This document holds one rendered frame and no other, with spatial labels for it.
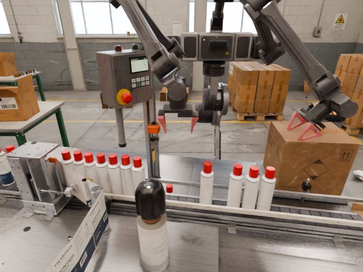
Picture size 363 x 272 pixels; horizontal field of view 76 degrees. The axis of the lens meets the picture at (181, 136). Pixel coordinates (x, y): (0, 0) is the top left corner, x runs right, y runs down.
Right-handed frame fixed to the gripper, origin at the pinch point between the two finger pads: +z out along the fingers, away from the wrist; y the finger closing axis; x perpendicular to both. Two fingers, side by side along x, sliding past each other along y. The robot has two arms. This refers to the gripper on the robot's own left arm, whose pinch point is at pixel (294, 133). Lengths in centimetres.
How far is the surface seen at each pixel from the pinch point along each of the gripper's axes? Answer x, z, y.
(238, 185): -7.8, 27.1, 11.9
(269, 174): -3.4, 15.8, 12.7
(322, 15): 195, -226, -536
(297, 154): 11.5, 5.7, -3.6
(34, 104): -124, 143, -134
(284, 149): 5.5, 7.6, -4.2
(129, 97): -59, 28, 2
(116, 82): -65, 26, 2
